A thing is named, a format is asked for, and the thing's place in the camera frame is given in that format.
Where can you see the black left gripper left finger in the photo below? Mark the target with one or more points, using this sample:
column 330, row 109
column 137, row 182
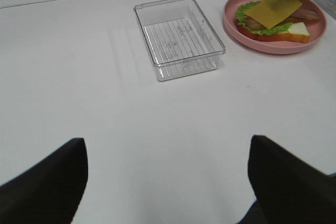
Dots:
column 51, row 190

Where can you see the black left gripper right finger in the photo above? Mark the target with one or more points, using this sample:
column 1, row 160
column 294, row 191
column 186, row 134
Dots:
column 287, row 189

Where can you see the bacon strip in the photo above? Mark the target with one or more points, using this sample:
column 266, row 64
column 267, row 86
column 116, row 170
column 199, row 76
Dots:
column 253, row 24
column 302, row 15

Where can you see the yellow cheese slice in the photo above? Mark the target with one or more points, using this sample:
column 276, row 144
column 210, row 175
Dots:
column 271, row 12

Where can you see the bread slice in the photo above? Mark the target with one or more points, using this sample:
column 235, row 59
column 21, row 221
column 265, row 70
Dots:
column 296, row 32

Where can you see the green lettuce leaf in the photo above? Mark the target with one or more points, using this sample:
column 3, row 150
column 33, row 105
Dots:
column 239, row 15

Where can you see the pink round plate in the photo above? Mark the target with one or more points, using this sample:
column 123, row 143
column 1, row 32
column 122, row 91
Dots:
column 316, row 30

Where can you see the clear left plastic tray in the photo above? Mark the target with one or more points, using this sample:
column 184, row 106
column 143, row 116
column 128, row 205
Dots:
column 179, row 38

